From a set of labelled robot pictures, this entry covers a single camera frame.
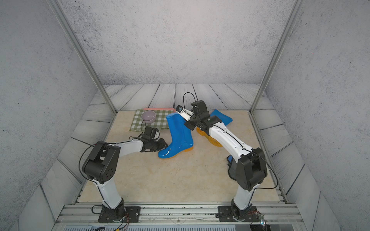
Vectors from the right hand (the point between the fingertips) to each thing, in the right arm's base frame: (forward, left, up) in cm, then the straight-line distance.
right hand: (186, 116), depth 84 cm
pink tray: (+30, +25, -23) cm, 46 cm away
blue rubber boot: (-5, +4, -15) cm, 16 cm away
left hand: (-6, +13, -22) cm, 27 cm away
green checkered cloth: (+13, +39, -23) cm, 47 cm away
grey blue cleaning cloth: (-21, -27, -23) cm, 41 cm away
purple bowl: (+20, +31, -21) cm, 43 cm away
